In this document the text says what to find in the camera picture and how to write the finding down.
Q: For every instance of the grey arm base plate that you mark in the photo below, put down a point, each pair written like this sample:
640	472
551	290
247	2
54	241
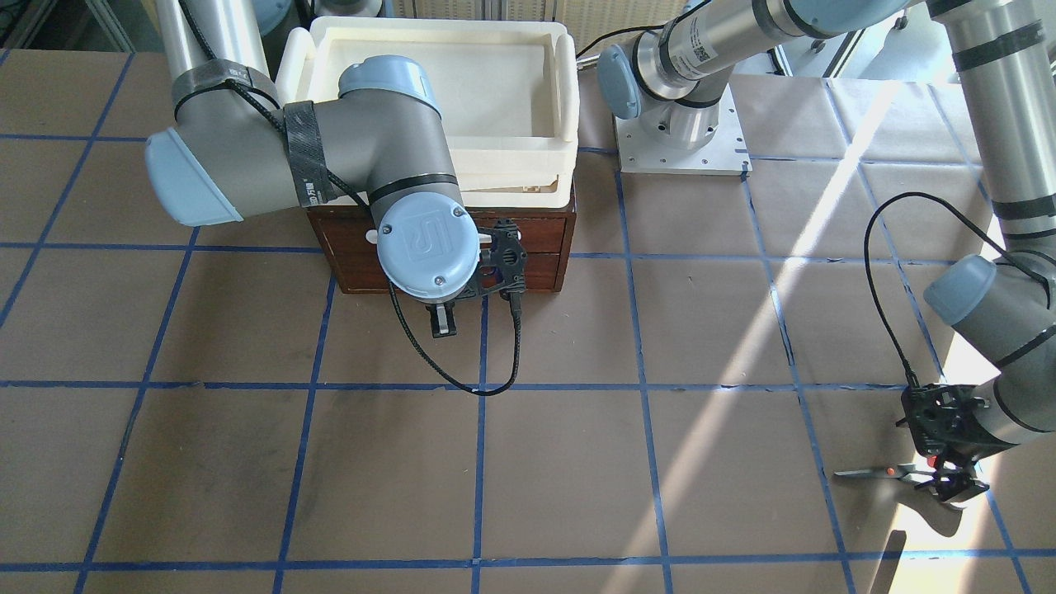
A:
671	138

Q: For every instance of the cream plastic tray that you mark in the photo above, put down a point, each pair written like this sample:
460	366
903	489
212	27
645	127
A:
507	92

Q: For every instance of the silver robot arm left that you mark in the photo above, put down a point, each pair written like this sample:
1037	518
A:
963	196

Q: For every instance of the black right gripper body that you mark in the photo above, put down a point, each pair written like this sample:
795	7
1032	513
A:
443	318

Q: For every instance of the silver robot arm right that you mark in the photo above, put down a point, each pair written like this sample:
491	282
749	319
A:
235	152

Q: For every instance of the dark wooden drawer cabinet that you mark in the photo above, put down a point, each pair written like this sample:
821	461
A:
546	235

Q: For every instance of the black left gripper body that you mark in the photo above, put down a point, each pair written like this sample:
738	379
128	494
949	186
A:
951	478

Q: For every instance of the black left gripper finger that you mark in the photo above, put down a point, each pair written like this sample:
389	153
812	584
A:
955	480

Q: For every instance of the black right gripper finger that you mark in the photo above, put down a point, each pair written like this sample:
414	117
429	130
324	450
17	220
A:
442	321

